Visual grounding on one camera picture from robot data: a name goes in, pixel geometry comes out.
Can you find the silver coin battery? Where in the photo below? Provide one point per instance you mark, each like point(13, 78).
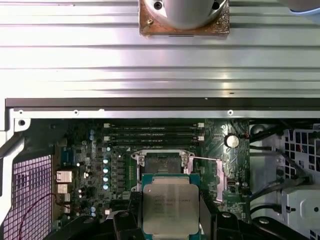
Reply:
point(232, 141)

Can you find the white metal drive cage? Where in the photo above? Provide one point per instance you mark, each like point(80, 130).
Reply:
point(300, 200)

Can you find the CPU socket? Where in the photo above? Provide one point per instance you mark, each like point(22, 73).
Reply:
point(162, 162)

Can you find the silver finned heat sink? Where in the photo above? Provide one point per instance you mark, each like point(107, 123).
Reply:
point(64, 176)
point(64, 188)

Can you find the black RAM slot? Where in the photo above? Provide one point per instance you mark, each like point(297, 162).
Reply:
point(155, 137)
point(155, 126)
point(155, 130)
point(155, 141)

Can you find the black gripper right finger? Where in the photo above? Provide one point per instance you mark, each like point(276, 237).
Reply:
point(230, 227)

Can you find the teal topped capacitor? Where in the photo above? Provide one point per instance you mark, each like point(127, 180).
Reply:
point(106, 186)
point(106, 170)
point(106, 178)
point(106, 160)

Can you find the square brown base plate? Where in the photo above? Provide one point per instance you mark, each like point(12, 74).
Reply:
point(146, 27)

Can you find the pale blue rounded object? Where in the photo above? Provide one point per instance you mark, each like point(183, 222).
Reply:
point(307, 6)

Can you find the CPU with silver top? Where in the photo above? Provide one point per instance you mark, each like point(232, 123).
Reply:
point(170, 202)

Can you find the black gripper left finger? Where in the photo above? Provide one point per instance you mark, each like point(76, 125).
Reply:
point(122, 228)

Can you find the open PC case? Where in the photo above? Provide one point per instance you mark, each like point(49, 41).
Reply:
point(150, 102)

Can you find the metal socket cover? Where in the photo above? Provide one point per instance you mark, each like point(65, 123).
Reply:
point(222, 180)

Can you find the green motherboard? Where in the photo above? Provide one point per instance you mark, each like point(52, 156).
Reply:
point(212, 130)

